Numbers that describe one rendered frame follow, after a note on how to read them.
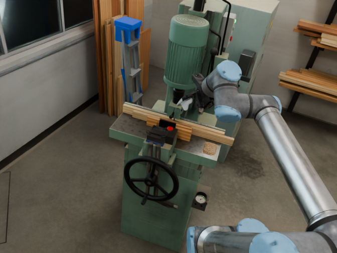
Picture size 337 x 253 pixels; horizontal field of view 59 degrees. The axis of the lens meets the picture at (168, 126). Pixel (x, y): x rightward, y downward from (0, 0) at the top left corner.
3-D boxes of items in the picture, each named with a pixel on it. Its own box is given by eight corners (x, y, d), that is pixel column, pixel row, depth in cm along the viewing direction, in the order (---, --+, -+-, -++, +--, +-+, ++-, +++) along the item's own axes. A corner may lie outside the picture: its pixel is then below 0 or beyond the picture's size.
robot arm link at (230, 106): (251, 116, 102) (247, 84, 106) (219, 114, 101) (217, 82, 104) (240, 124, 111) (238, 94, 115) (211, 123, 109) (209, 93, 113)
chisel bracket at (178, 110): (166, 118, 159) (168, 105, 154) (173, 106, 170) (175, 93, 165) (179, 122, 158) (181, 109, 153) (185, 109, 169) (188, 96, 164)
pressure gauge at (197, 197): (193, 203, 163) (195, 194, 158) (194, 198, 166) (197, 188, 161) (204, 207, 162) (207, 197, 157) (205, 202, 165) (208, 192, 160)
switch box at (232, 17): (215, 45, 162) (222, 16, 152) (218, 40, 170) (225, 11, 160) (226, 48, 161) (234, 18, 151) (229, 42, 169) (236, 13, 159)
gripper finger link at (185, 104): (176, 114, 133) (193, 106, 129) (172, 101, 135) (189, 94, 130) (179, 114, 136) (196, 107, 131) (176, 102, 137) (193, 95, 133)
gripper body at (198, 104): (194, 111, 130) (206, 100, 119) (189, 93, 132) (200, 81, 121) (209, 109, 133) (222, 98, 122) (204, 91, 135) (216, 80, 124)
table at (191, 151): (100, 147, 156) (100, 138, 152) (124, 117, 180) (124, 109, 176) (211, 182, 146) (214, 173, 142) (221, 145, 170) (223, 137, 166)
